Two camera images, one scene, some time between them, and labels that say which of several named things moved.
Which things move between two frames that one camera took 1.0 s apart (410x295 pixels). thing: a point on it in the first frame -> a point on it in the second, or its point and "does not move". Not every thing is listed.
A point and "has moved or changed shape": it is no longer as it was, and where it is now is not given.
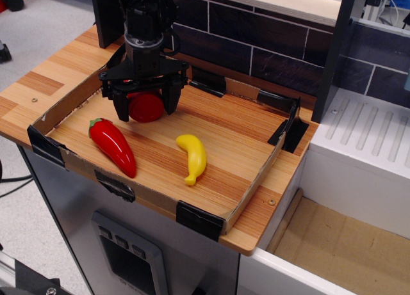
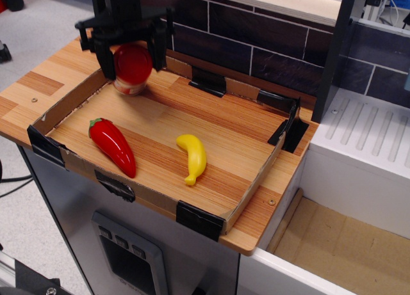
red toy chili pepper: (110, 139) does not move
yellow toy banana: (197, 156) does not move
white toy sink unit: (344, 229) does not move
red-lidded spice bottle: (145, 107) has moved or changed shape
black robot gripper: (145, 68) -> (117, 15)
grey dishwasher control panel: (136, 262) does not move
